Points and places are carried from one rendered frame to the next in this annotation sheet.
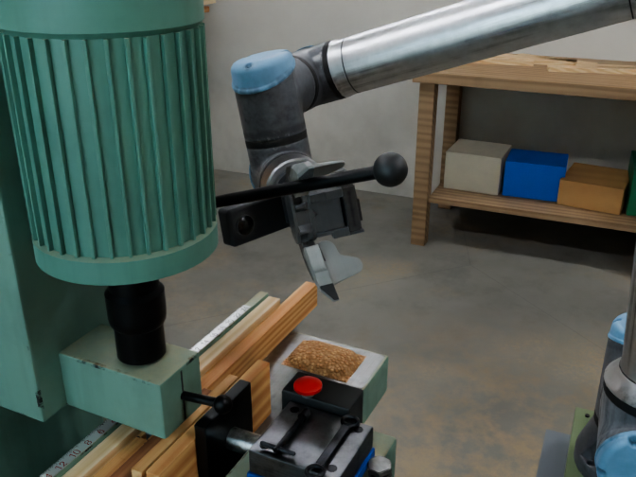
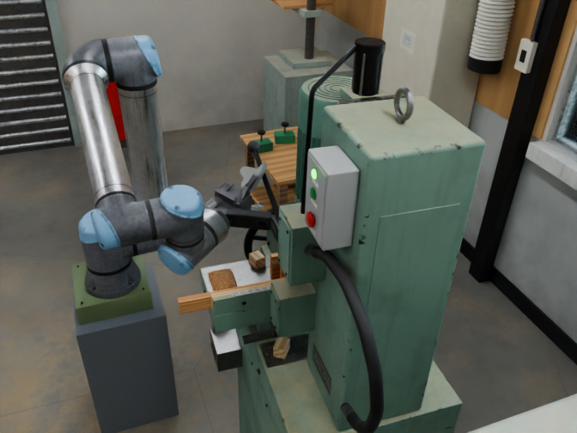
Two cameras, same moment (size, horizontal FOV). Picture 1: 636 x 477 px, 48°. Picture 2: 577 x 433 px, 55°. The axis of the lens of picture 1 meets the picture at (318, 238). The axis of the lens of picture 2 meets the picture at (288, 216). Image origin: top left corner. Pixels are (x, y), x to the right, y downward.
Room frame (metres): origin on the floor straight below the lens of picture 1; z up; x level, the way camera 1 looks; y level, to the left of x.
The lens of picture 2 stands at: (1.58, 0.97, 1.93)
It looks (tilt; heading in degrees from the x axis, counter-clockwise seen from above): 34 degrees down; 225
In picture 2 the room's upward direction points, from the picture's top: 2 degrees clockwise
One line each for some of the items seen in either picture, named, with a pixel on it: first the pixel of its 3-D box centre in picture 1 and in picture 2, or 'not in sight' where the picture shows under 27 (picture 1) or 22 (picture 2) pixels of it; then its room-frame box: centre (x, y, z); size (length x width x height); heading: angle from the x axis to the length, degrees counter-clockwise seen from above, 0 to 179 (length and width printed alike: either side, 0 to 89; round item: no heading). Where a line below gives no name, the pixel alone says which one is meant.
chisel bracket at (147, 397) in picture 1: (132, 382); not in sight; (0.66, 0.20, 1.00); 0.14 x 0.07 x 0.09; 64
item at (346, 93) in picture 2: not in sight; (367, 84); (0.71, 0.31, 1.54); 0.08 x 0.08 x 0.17; 64
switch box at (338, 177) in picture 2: not in sight; (330, 198); (0.92, 0.41, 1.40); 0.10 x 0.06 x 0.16; 64
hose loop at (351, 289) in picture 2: not in sight; (341, 344); (0.95, 0.50, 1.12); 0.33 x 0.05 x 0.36; 64
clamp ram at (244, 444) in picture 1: (249, 443); not in sight; (0.62, 0.07, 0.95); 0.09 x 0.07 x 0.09; 154
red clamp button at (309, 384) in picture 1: (308, 385); not in sight; (0.62, 0.01, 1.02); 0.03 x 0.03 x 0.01
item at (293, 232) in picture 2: not in sight; (301, 243); (0.88, 0.31, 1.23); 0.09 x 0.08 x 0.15; 64
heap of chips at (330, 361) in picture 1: (324, 354); (222, 278); (0.85, -0.01, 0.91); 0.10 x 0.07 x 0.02; 64
